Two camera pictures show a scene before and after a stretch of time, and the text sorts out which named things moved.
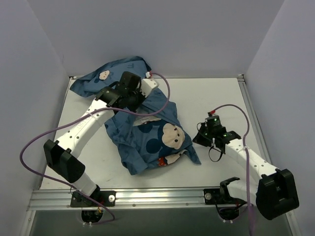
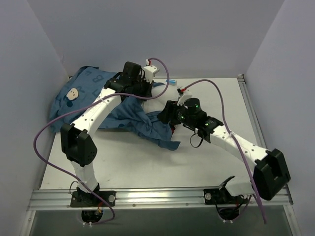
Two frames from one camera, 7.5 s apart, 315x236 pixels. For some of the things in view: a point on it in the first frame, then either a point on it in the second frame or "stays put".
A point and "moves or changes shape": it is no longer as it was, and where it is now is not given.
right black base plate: (214, 196) stays put
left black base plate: (107, 198) stays put
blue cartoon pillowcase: (149, 133) moves or changes shape
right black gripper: (202, 138) -> (166, 112)
